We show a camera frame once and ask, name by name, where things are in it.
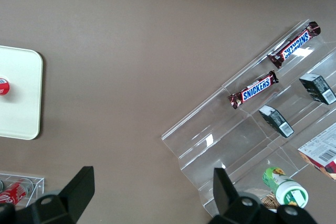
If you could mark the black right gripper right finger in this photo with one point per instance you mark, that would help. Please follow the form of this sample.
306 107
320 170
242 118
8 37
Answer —
223 192

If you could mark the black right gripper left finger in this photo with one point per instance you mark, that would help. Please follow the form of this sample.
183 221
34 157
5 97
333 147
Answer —
80 192

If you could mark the beige plastic tray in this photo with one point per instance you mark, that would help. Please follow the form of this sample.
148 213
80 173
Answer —
21 93

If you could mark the clear acrylic bottle rack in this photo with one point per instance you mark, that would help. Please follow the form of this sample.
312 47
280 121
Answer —
34 187

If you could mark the clear acrylic stepped stand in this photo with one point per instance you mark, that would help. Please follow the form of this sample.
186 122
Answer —
223 140

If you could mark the green white bottle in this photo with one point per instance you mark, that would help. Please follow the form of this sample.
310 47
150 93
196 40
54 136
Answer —
286 190

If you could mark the red cola bottle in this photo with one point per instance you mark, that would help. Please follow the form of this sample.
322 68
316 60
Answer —
13 195

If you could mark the small black box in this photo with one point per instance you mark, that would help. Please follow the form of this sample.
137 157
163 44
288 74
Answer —
317 89
277 121

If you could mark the red white barcode box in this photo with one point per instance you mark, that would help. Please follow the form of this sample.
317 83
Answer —
321 153

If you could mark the Snickers chocolate bar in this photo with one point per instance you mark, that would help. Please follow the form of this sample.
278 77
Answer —
295 45
256 91

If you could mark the red white yogurt cup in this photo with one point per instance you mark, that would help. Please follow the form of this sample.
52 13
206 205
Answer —
4 86

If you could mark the brown table cover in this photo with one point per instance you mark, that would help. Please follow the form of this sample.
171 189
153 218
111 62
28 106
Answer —
131 51

